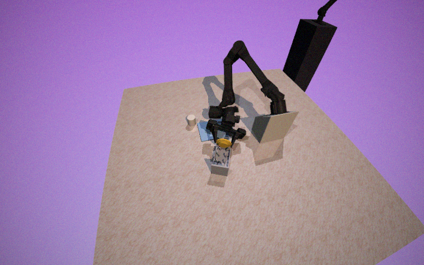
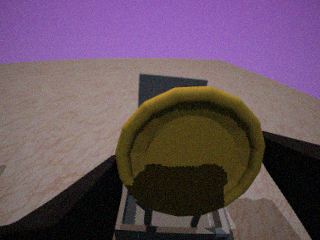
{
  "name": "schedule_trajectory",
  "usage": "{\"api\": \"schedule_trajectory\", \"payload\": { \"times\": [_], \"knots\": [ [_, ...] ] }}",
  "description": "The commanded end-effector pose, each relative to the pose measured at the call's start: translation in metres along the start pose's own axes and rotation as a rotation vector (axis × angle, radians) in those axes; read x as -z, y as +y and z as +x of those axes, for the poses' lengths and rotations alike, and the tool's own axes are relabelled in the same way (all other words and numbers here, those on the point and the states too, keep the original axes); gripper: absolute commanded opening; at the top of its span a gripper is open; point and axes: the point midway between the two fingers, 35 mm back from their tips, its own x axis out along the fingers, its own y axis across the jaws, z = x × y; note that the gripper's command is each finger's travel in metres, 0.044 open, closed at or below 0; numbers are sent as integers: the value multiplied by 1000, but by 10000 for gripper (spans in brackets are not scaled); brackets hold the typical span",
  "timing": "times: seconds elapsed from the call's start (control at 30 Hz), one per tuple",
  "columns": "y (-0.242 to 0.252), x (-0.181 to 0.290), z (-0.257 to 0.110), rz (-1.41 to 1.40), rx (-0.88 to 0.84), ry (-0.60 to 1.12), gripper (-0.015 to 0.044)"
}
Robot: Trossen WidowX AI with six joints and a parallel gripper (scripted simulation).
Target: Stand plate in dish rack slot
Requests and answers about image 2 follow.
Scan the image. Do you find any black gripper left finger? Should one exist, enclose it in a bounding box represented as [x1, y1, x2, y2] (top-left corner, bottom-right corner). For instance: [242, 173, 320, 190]
[0, 155, 123, 240]

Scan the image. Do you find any dark grey dish rack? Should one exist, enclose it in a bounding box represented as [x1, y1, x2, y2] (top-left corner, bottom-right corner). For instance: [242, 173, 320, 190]
[115, 72, 229, 240]

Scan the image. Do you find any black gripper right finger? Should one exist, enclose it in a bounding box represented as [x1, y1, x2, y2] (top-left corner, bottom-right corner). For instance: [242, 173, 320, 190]
[261, 131, 320, 240]

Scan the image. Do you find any golden yellow plate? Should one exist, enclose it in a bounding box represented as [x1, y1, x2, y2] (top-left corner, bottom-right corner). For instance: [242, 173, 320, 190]
[116, 87, 265, 216]

